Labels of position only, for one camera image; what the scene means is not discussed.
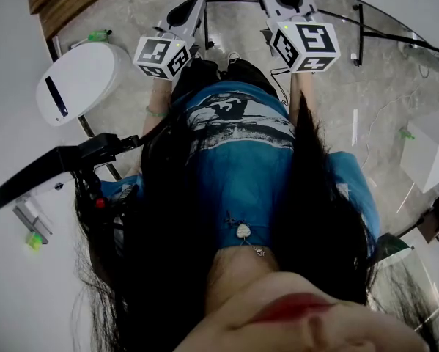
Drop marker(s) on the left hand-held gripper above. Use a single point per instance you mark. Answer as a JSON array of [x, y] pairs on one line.
[[157, 55]]

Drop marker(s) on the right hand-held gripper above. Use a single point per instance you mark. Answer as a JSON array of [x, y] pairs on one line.
[[307, 46]]

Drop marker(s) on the person's left forearm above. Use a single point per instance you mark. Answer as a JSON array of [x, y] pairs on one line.
[[155, 97]]

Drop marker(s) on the person's right forearm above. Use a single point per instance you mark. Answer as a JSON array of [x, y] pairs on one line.
[[295, 86]]

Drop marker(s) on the person's black trousers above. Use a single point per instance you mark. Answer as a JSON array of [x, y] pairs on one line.
[[248, 73]]

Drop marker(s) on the person's black and white shoe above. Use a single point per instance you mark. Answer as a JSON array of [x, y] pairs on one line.
[[234, 57]]

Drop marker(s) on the white oval appliance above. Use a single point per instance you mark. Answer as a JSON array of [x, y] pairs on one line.
[[83, 79]]

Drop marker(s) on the small green object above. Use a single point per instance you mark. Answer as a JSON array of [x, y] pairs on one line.
[[406, 135]]

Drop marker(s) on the person's blue printed shirt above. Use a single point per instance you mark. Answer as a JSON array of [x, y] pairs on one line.
[[241, 174]]

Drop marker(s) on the red round button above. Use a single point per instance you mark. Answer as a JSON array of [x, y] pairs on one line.
[[100, 203]]

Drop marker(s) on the white cabinet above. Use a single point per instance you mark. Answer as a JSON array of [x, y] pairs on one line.
[[428, 152]]

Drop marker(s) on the black and white machine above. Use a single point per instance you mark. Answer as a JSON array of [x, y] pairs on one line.
[[28, 182]]

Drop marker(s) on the cluttered work desk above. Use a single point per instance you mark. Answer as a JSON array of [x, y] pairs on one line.
[[433, 226]]

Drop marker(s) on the bright green small container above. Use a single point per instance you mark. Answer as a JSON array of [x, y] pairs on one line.
[[34, 240]]

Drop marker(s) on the person's face and neck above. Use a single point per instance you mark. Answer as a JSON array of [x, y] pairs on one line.
[[277, 328]]

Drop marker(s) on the black metal table frame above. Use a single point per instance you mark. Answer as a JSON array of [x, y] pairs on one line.
[[361, 35]]

